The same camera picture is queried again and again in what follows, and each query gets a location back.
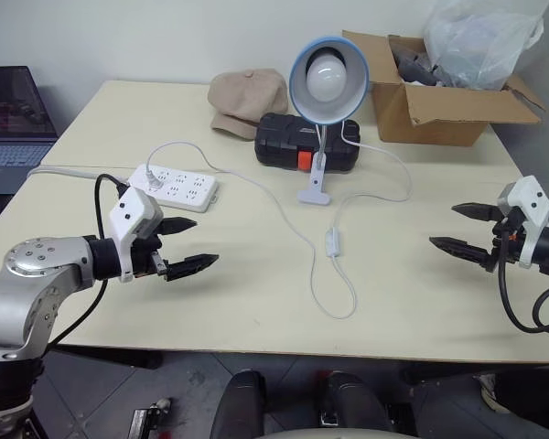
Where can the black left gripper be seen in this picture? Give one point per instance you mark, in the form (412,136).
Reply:
(145,258)

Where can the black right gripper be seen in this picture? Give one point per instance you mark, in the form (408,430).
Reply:
(508,242)

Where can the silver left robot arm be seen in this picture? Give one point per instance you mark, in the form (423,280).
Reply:
(27,292)

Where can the white plug with grey cable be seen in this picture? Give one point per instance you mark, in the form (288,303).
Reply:
(153,183)

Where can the blue clip desk lamp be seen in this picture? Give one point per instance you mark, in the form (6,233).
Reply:
(329,75)

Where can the white power strip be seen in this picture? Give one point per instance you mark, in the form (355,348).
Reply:
(185,188)

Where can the brown cardboard box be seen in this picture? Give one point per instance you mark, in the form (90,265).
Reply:
(439,112)

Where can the black tool case orange latch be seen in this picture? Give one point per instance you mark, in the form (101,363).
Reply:
(279,142)

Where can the white sneaker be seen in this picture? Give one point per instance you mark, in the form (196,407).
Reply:
(488,388)

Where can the beige flat cap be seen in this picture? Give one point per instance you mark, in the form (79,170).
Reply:
(247,96)

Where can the dark rounded shape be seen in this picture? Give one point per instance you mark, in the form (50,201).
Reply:
(238,404)

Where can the grey items in box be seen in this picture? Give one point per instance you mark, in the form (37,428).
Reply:
(412,68)

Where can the clear plastic bag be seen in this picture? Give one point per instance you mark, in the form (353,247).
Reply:
(476,41)

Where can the open laptop computer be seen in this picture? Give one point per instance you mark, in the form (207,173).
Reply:
(9,105)

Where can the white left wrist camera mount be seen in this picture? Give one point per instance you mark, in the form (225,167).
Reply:
(128,215)

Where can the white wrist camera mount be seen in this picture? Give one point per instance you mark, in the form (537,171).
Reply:
(530,192)
(128,215)

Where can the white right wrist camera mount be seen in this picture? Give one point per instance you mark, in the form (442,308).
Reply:
(530,192)

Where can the black table frame bar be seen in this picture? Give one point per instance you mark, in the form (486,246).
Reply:
(110,356)

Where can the metal floor bracket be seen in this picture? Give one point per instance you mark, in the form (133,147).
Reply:
(148,418)

